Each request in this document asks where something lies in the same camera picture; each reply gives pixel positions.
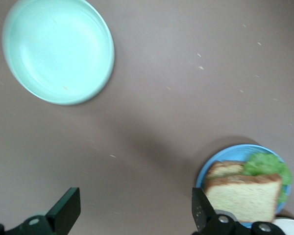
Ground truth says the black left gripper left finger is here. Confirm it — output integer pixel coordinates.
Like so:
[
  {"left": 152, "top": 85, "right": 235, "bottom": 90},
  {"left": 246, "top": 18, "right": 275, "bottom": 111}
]
[{"left": 0, "top": 187, "right": 81, "bottom": 235}]

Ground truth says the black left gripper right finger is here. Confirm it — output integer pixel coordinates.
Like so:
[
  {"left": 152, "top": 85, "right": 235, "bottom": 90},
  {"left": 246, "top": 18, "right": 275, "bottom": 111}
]
[{"left": 191, "top": 187, "right": 286, "bottom": 235}]

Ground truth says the brown bread slice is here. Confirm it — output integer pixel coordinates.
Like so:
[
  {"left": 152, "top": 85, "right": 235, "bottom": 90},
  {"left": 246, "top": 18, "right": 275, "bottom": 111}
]
[
  {"left": 205, "top": 160, "right": 247, "bottom": 179},
  {"left": 203, "top": 174, "right": 283, "bottom": 223}
]

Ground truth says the green lettuce leaf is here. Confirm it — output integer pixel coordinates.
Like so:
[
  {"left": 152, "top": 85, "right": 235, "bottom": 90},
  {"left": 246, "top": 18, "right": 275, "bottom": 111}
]
[{"left": 242, "top": 152, "right": 294, "bottom": 204}]

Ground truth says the blue round plate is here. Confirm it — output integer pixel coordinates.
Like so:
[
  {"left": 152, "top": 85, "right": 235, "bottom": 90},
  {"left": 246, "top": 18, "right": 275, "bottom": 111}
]
[{"left": 196, "top": 143, "right": 292, "bottom": 230}]

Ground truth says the beige round plate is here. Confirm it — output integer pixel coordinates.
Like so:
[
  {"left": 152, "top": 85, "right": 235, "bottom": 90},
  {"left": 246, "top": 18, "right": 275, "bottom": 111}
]
[{"left": 271, "top": 218, "right": 294, "bottom": 235}]

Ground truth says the mint green round plate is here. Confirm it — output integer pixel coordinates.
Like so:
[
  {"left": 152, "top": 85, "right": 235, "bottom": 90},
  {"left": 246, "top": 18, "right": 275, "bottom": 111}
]
[{"left": 1, "top": 0, "right": 115, "bottom": 106}]

